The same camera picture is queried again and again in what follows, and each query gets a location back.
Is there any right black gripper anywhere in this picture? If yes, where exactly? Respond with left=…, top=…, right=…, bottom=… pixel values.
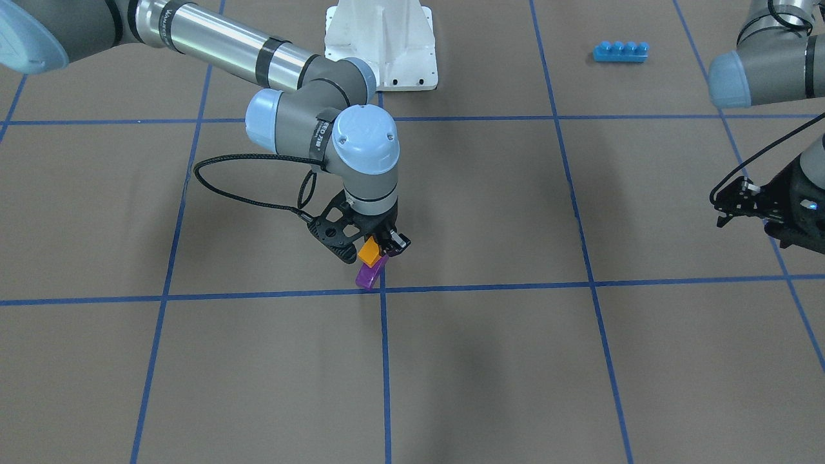
left=345, top=202, right=412, bottom=256

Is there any blue toy brick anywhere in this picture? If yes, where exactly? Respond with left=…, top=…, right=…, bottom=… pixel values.
left=592, top=41, right=650, bottom=63

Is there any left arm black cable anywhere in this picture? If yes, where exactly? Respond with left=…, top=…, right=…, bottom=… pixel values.
left=709, top=113, right=825, bottom=200

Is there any white metal mount plate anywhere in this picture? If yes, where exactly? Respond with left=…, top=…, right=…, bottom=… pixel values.
left=324, top=1, right=439, bottom=92

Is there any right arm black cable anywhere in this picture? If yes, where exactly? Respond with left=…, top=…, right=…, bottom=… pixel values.
left=193, top=153, right=318, bottom=217

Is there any purple trapezoid block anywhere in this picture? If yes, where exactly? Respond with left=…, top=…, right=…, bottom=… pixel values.
left=354, top=255, right=390, bottom=290

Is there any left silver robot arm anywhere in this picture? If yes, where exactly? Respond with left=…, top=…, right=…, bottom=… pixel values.
left=709, top=1, right=824, bottom=253

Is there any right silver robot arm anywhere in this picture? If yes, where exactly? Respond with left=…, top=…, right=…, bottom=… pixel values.
left=1, top=1, right=410, bottom=264

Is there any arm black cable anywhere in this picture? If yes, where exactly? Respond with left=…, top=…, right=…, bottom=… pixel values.
left=709, top=113, right=825, bottom=200
left=193, top=153, right=318, bottom=217

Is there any orange trapezoid block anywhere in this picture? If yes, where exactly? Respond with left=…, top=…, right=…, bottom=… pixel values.
left=357, top=235, right=383, bottom=268

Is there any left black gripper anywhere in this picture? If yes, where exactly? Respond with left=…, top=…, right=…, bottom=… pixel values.
left=711, top=156, right=824, bottom=255

